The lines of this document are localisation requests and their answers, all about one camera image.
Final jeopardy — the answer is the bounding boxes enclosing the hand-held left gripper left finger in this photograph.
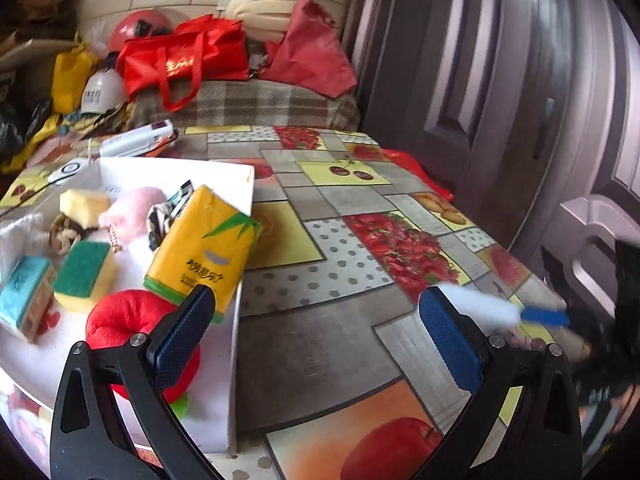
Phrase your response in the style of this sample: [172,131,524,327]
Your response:
[49,284,223,480]

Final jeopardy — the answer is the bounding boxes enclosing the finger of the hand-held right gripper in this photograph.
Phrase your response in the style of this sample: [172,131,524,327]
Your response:
[520,306,572,330]

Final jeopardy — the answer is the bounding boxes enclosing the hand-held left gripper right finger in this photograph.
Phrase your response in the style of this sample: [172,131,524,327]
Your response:
[412,286,583,480]

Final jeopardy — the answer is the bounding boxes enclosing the white melamine sponge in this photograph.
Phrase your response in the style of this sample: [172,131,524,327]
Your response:
[437,284,523,331]

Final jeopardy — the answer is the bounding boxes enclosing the white cardboard tray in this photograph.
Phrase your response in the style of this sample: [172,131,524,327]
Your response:
[0,156,256,456]

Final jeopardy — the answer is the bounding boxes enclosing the red plush apple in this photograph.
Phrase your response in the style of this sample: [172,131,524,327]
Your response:
[85,289,202,418]

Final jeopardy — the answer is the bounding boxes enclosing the yellow tissue pack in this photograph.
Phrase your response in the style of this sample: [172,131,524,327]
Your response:
[143,185,263,326]

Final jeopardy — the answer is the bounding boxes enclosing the green yellow scrub sponge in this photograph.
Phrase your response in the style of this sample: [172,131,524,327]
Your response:
[52,241,119,315]

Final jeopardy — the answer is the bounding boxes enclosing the black white striped cloth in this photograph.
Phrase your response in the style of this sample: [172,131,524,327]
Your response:
[146,180,194,251]

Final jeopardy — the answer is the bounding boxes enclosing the pink plush toy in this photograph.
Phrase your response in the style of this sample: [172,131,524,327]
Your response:
[97,186,173,253]

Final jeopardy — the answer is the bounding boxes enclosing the brown patterned scrunchie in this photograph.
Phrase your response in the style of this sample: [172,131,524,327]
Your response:
[49,212,98,256]

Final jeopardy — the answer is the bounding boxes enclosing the plain yellow sponge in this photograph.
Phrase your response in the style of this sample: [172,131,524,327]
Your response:
[59,189,112,228]

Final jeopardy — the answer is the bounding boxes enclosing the white fluffy cloth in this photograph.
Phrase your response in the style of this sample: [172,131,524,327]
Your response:
[0,212,51,271]

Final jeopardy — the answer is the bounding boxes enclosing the fruit print tablecloth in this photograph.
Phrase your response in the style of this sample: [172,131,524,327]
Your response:
[0,125,621,480]

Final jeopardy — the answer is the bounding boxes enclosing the grey plastic chair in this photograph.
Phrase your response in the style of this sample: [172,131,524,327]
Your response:
[557,197,640,311]

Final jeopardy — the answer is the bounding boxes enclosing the white round charger device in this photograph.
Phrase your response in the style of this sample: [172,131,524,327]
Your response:
[47,156,91,184]

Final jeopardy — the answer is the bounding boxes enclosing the white power bank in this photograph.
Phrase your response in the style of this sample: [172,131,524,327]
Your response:
[99,119,178,158]

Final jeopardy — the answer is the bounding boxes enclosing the plaid blanket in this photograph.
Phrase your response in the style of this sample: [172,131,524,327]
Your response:
[131,80,361,131]

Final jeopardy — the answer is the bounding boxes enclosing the yellow plastic sheet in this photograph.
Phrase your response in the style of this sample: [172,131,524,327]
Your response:
[0,102,133,176]

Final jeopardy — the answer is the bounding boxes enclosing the white helmet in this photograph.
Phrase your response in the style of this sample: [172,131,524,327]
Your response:
[80,69,126,115]

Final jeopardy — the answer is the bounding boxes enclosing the dark panelled door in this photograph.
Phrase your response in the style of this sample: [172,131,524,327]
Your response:
[345,0,640,311]

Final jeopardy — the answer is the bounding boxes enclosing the black plastic bag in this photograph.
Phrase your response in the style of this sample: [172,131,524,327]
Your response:
[0,100,53,161]

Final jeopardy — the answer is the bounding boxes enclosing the shiny red tote bag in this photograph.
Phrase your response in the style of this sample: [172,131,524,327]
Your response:
[116,15,251,112]

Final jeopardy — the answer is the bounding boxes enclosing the yellow shopping bag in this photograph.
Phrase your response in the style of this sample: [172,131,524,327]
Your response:
[50,42,98,113]

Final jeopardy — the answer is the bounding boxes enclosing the red cloth bag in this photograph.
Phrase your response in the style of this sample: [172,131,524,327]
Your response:
[260,0,358,100]

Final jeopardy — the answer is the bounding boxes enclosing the pink helmet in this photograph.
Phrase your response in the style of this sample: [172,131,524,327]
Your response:
[107,9,173,53]

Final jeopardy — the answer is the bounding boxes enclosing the brown cardboard pile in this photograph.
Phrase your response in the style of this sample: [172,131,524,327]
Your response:
[0,0,86,71]

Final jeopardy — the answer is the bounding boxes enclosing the cream foam pieces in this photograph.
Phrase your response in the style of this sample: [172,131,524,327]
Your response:
[220,0,296,43]

